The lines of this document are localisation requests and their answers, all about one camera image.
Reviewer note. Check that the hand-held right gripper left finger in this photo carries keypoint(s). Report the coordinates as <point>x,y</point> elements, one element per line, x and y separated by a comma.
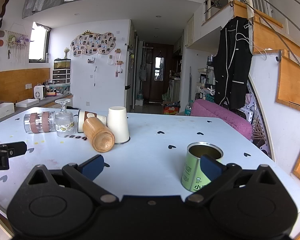
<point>92,167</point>

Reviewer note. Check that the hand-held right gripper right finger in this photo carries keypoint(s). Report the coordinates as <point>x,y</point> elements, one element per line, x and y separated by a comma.
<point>210,167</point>

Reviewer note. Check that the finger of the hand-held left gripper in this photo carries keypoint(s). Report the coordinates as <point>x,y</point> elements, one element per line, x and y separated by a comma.
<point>16,148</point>

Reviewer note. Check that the wooden cup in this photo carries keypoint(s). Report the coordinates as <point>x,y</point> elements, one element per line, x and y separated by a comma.
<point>100,136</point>

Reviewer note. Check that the white and brown paper cup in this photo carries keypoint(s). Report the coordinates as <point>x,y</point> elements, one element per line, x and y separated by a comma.
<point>91,117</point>

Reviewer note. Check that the green tin can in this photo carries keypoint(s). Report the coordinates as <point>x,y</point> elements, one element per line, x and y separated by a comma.
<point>193,167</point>

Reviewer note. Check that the white cardboard box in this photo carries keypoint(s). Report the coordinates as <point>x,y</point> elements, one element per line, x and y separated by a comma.
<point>3,110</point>

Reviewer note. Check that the clear jar with brown bands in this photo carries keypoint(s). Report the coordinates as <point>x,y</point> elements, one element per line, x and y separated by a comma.
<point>38,122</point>

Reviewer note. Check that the flat white box lid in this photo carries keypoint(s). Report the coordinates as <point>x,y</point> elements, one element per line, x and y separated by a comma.
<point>27,102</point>

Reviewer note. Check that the ribbed glass goblet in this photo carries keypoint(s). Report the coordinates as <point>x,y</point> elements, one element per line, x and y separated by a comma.
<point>64,123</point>

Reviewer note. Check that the pink chair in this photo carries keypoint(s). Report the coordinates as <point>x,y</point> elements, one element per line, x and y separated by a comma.
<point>220,116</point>

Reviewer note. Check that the white air purifier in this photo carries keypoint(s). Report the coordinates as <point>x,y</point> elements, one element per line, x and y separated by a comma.
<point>39,92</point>

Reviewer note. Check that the clear water bottle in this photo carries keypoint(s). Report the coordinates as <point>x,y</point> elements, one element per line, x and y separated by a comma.
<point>188,108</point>

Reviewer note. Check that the orange cardboard box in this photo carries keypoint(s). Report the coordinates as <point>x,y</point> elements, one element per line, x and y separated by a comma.
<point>170,110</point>

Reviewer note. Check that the small drawer unit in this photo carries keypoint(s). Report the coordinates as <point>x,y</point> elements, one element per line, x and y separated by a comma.
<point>61,76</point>

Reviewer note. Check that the washing machine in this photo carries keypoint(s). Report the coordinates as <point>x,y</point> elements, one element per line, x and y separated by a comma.
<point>173,90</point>

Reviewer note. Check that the glass fish tank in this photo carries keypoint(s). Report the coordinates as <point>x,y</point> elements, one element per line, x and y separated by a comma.
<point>62,63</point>

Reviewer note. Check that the black jacket with white trim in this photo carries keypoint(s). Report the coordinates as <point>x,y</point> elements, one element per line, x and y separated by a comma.
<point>230,67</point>

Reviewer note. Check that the window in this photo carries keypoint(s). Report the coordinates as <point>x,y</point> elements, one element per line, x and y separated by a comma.
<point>38,42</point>

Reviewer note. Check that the grey hanging bag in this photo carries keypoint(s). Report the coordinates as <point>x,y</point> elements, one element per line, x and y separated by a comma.
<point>142,73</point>

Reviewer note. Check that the dark wooden door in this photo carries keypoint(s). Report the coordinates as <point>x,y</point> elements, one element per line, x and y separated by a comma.
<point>160,72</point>

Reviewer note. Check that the wooden staircase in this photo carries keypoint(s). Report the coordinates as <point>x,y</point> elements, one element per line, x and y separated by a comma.
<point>290,80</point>

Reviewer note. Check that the cloud-shaped photo board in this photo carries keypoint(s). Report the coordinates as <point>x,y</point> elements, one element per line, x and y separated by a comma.
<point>92,43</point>

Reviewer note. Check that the macrame wall hanging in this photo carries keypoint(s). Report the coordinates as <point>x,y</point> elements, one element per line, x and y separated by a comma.
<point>17,43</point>

